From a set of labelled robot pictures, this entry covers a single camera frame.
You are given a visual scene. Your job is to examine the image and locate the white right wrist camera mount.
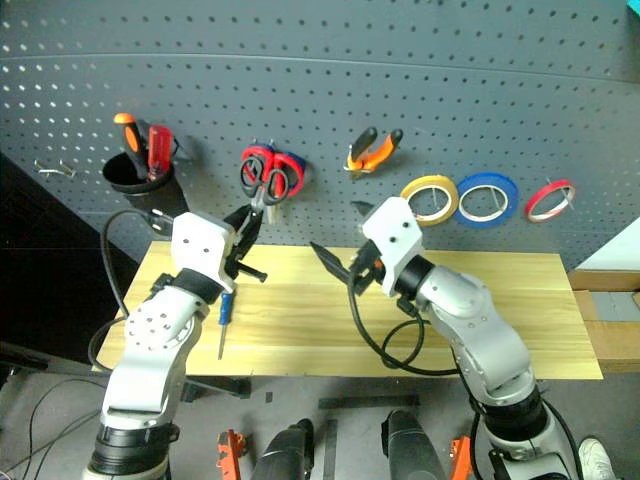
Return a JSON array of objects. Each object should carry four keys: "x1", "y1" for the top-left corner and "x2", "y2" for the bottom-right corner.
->
[{"x1": 360, "y1": 195, "x2": 427, "y2": 298}]

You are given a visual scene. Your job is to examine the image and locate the yellow tape roll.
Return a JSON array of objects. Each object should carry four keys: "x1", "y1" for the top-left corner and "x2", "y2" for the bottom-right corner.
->
[{"x1": 399, "y1": 174, "x2": 460, "y2": 228}]

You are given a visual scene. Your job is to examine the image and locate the red tape roll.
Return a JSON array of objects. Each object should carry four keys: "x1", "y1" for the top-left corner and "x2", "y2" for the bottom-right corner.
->
[{"x1": 523, "y1": 179, "x2": 578, "y2": 225}]

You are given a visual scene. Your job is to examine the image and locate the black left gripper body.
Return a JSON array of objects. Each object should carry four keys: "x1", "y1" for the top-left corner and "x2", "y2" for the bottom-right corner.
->
[{"x1": 222, "y1": 232, "x2": 270, "y2": 292}]

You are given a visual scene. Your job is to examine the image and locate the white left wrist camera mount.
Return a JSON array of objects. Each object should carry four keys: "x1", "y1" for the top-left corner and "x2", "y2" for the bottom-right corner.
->
[{"x1": 169, "y1": 210, "x2": 237, "y2": 294}]

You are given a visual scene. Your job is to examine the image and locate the black cup holder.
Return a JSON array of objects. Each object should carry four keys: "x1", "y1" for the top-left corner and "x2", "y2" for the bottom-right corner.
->
[{"x1": 102, "y1": 151, "x2": 192, "y2": 217}]

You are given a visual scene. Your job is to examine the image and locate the dark rounded shape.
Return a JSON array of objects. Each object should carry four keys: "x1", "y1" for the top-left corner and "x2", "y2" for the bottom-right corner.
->
[
  {"x1": 253, "y1": 418, "x2": 317, "y2": 480},
  {"x1": 380, "y1": 408, "x2": 449, "y2": 480}
]

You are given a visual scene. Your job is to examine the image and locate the dark grey metal pegboard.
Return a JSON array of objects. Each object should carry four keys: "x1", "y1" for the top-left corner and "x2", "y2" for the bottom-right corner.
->
[{"x1": 0, "y1": 0, "x2": 640, "y2": 271}]

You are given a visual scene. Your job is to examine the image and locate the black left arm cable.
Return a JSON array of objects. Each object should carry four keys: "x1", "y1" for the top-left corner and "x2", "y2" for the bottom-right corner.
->
[{"x1": 87, "y1": 208, "x2": 177, "y2": 374}]

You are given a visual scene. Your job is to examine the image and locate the blue handled screwdriver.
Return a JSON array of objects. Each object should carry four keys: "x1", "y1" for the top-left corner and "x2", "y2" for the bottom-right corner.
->
[{"x1": 216, "y1": 291, "x2": 236, "y2": 362}]

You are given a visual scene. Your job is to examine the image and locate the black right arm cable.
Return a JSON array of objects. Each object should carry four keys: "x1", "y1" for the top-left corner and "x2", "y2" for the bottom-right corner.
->
[{"x1": 346, "y1": 283, "x2": 474, "y2": 377}]

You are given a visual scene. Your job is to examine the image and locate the silver metal double hook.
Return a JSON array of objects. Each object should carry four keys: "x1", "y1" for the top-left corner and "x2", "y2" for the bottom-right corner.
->
[{"x1": 33, "y1": 158, "x2": 79, "y2": 181}]

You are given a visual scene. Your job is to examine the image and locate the black table frame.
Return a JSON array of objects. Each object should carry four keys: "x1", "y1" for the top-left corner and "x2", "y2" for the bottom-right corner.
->
[{"x1": 182, "y1": 375, "x2": 422, "y2": 410}]

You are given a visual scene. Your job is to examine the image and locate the blue tape roll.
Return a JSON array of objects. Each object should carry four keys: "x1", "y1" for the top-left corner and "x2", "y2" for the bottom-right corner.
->
[{"x1": 454, "y1": 171, "x2": 521, "y2": 231}]

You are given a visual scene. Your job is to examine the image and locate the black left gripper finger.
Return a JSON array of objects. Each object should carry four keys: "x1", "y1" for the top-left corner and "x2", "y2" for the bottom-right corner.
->
[
  {"x1": 222, "y1": 203, "x2": 252, "y2": 234},
  {"x1": 233, "y1": 210, "x2": 263, "y2": 263}
]

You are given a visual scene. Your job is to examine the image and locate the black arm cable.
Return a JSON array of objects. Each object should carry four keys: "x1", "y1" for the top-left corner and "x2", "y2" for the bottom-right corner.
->
[
  {"x1": 346, "y1": 283, "x2": 474, "y2": 377},
  {"x1": 87, "y1": 208, "x2": 177, "y2": 374}
]

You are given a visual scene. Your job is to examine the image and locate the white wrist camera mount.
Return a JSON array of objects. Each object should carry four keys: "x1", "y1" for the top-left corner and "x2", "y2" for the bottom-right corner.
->
[
  {"x1": 169, "y1": 210, "x2": 237, "y2": 294},
  {"x1": 360, "y1": 195, "x2": 427, "y2": 298}
]

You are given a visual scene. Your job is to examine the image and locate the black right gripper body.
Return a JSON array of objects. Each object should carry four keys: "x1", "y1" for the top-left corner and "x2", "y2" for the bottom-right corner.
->
[{"x1": 348, "y1": 238, "x2": 386, "y2": 296}]

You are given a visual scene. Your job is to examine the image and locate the white board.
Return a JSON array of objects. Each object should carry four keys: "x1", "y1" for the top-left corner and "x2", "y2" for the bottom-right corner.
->
[{"x1": 574, "y1": 224, "x2": 640, "y2": 274}]

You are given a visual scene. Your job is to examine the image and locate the red handled screwdriver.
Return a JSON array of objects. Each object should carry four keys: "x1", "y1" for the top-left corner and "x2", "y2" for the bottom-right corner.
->
[{"x1": 145, "y1": 124, "x2": 174, "y2": 184}]

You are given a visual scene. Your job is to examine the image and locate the thin black floor cable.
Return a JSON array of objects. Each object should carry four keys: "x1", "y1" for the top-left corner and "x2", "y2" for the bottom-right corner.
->
[{"x1": 0, "y1": 376, "x2": 107, "y2": 474}]

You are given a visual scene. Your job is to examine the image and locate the white shoe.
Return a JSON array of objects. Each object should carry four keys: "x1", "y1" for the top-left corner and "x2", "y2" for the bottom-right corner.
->
[{"x1": 578, "y1": 436, "x2": 619, "y2": 480}]

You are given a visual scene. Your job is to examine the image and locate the red black handled scissors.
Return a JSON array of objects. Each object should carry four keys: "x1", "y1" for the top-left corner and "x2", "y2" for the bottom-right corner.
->
[{"x1": 239, "y1": 154, "x2": 292, "y2": 225}]

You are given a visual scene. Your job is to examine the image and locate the orange black pliers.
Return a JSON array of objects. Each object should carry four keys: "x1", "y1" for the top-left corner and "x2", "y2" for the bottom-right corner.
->
[{"x1": 345, "y1": 126, "x2": 405, "y2": 175}]

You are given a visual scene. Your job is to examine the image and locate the orange black handled screwdriver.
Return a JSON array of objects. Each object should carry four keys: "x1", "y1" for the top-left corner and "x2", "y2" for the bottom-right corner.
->
[{"x1": 112, "y1": 112, "x2": 152, "y2": 182}]

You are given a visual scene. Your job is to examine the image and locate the brown cardboard box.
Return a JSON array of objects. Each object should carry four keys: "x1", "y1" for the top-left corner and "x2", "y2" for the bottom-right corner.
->
[{"x1": 566, "y1": 268, "x2": 640, "y2": 374}]

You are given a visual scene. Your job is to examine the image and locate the orange clamp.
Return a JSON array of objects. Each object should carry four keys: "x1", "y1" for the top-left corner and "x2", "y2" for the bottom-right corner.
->
[
  {"x1": 448, "y1": 435, "x2": 474, "y2": 480},
  {"x1": 215, "y1": 428, "x2": 249, "y2": 480}
]

